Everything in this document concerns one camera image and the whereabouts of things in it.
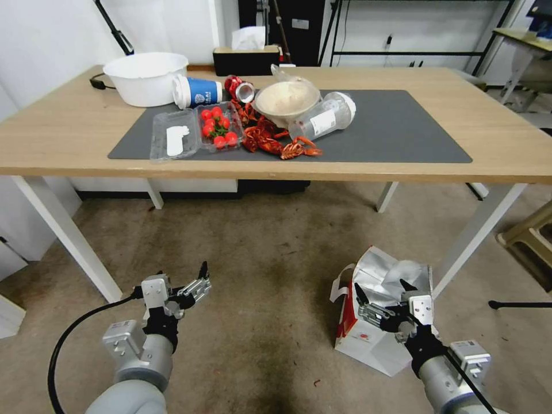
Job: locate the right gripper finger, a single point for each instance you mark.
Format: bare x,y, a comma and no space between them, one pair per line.
373,312
407,288

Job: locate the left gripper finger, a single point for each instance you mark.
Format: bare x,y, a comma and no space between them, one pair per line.
161,275
197,288

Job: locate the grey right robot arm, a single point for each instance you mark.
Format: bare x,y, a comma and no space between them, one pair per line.
448,384

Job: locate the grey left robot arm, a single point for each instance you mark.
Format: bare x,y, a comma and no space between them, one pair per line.
138,366

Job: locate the white red food delivery bag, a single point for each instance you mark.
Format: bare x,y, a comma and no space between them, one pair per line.
371,345

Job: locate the black stand foot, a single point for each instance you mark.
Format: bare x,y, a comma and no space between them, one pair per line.
517,304

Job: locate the beige plastic stool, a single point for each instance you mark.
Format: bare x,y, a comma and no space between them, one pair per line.
528,241

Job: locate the clear plastic clamshell container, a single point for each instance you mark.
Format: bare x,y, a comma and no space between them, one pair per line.
172,133

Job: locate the white low box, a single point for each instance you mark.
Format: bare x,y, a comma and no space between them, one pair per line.
9,317

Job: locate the grey table mat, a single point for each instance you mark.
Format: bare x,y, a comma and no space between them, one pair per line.
388,133

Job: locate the red crayfish shell pile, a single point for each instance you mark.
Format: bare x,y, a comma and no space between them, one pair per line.
261,138

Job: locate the wooden table with white legs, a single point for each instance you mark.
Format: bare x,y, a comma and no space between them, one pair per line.
64,138

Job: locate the red crayfish with claws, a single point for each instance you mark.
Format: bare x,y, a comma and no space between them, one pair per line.
299,148

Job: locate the small red crayfish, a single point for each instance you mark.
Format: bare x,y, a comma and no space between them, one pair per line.
245,111

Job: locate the blue paper cup white lid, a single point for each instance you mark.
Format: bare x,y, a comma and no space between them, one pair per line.
202,92

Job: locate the clear plastic cup with label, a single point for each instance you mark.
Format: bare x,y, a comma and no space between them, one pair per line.
323,118

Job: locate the white plastic basin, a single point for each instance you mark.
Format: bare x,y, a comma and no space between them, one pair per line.
142,82

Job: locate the crushed red drink can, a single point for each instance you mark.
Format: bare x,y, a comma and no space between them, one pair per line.
239,88

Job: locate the beige paper bowl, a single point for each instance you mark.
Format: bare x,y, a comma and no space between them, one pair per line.
284,101

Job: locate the black tissue box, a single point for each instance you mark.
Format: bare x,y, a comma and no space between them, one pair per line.
246,62

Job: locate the black tripod leg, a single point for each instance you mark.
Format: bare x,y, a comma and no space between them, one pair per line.
114,28

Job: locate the pale side desk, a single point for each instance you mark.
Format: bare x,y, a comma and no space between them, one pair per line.
524,64

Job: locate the white tissue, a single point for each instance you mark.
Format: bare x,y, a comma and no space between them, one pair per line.
249,38

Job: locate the black cabinet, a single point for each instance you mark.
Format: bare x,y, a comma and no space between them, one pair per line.
297,39

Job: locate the brown wooden stick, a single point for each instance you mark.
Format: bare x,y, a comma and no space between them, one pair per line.
282,30

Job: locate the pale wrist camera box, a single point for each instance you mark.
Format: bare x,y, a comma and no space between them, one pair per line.
155,292
420,308

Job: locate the black metal rack frame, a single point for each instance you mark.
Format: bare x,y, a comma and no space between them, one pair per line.
409,54

